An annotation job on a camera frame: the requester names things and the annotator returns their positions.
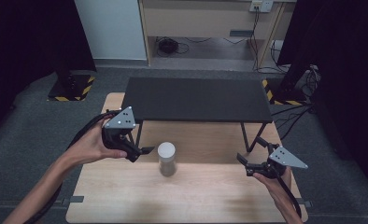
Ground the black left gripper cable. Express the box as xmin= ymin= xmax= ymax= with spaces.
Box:
xmin=22 ymin=109 xmax=121 ymax=224

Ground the grey box under desk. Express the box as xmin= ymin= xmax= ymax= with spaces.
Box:
xmin=229 ymin=29 xmax=254 ymax=38

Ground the clear jar with white lid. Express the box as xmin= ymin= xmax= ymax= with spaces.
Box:
xmin=157 ymin=141 xmax=177 ymax=178

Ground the striped stand base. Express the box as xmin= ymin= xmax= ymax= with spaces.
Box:
xmin=262 ymin=77 xmax=308 ymax=106
xmin=47 ymin=72 xmax=96 ymax=103

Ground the dark curtain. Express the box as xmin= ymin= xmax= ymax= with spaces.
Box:
xmin=0 ymin=0 xmax=97 ymax=141
xmin=276 ymin=0 xmax=368 ymax=197

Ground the white wall socket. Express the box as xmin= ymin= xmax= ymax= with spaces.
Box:
xmin=248 ymin=0 xmax=275 ymax=14

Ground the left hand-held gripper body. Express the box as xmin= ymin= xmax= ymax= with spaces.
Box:
xmin=101 ymin=105 xmax=142 ymax=163

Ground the bundle of black floor cables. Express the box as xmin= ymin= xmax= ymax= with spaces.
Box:
xmin=270 ymin=64 xmax=321 ymax=142

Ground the coiled black cable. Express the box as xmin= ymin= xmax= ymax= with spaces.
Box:
xmin=155 ymin=36 xmax=191 ymax=57

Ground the person's right hand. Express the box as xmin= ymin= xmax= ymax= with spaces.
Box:
xmin=252 ymin=167 xmax=294 ymax=201

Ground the light wooden desk frame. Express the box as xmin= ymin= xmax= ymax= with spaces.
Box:
xmin=137 ymin=0 xmax=298 ymax=68

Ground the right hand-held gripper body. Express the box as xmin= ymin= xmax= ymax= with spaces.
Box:
xmin=245 ymin=142 xmax=309 ymax=180

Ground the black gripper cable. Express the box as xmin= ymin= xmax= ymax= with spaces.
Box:
xmin=275 ymin=174 xmax=304 ymax=219
xmin=22 ymin=109 xmax=121 ymax=224

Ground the person's left hand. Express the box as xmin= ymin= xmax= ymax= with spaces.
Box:
xmin=64 ymin=115 xmax=128 ymax=168

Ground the grey table bracket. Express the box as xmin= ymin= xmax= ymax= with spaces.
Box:
xmin=296 ymin=198 xmax=313 ymax=209
xmin=61 ymin=195 xmax=85 ymax=207

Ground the white panel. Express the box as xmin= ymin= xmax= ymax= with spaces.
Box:
xmin=74 ymin=0 xmax=148 ymax=62

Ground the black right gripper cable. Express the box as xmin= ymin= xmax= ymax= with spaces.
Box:
xmin=275 ymin=174 xmax=304 ymax=219

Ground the black raised shelf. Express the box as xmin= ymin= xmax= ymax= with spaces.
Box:
xmin=121 ymin=77 xmax=274 ymax=154

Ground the black hanging socket cable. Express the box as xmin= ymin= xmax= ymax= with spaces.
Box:
xmin=248 ymin=7 xmax=293 ymax=75

